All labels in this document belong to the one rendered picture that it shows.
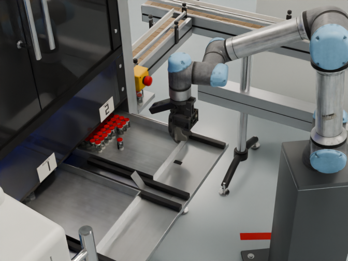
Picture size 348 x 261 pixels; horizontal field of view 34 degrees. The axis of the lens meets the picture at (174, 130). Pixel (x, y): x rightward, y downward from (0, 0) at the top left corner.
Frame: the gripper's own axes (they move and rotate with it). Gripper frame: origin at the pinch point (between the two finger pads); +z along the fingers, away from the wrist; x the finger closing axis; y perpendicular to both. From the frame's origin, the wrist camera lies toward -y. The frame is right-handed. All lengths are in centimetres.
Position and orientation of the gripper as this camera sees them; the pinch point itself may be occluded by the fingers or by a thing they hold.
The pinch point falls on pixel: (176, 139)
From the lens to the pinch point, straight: 204.7
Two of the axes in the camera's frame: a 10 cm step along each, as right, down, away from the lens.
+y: 8.8, 2.8, -3.9
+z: 0.3, 7.8, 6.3
